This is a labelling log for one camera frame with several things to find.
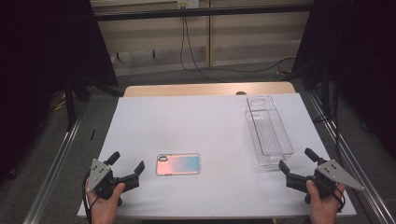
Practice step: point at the wooden wall post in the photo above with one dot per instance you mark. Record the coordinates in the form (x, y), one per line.
(209, 34)

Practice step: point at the white wall socket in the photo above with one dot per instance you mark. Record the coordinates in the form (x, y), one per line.
(188, 3)

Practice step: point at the clear plastic storage box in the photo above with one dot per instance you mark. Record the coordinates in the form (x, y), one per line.
(268, 130)

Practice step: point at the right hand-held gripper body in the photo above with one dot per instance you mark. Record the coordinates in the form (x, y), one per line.
(330, 175)

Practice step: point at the wooden table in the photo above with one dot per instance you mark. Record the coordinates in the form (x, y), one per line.
(202, 88)

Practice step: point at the aluminium floor rail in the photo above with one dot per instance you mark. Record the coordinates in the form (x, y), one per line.
(351, 155)
(53, 174)

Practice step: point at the black metal stand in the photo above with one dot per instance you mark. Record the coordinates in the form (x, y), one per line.
(70, 105)

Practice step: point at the white table sheet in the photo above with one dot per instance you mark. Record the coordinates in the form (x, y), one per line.
(199, 124)

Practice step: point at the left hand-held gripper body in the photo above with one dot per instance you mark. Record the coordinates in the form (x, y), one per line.
(99, 174)

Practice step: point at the black curtain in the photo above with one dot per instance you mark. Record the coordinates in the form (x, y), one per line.
(358, 62)
(46, 62)

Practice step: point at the person's left hand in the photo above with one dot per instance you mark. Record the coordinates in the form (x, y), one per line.
(104, 207)

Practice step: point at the iridescent phone case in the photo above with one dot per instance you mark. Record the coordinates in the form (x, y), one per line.
(178, 164)

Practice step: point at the small black floor object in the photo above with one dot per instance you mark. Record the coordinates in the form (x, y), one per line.
(92, 134)

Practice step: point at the black horizontal bar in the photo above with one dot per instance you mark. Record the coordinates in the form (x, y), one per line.
(202, 12)

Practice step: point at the person's right hand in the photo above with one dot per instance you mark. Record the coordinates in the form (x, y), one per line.
(323, 208)

